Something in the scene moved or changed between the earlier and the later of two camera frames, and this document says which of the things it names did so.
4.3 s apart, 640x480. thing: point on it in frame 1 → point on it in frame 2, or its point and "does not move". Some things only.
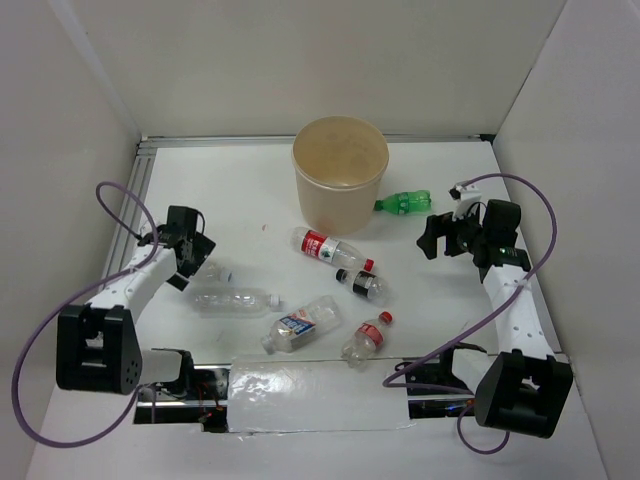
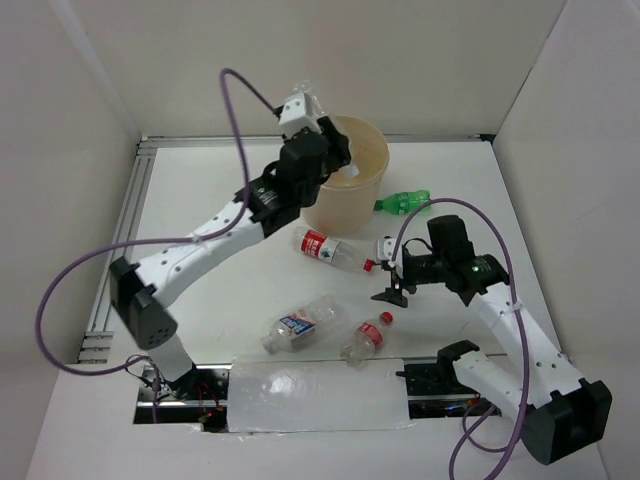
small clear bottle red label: x=366 y=337 does not move
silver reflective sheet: x=277 y=394 does not move
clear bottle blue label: x=318 y=318 does not move
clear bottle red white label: x=328 y=249 does not move
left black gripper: x=202 y=248 → x=338 y=150
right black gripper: x=440 y=226 → x=391 y=295
